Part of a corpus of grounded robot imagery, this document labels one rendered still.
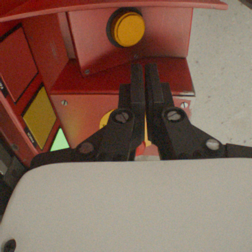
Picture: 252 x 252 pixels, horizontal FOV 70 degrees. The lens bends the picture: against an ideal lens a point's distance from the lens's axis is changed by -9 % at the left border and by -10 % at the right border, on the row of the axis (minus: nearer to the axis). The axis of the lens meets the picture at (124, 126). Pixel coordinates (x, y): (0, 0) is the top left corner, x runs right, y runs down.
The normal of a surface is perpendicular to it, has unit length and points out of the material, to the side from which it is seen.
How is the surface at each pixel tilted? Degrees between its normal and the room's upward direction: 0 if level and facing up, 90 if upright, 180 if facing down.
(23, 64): 90
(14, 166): 90
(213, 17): 0
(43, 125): 90
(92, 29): 35
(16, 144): 90
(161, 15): 0
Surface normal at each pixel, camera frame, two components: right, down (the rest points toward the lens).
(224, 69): -0.11, 0.73
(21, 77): 0.99, 0.04
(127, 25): 0.48, 0.62
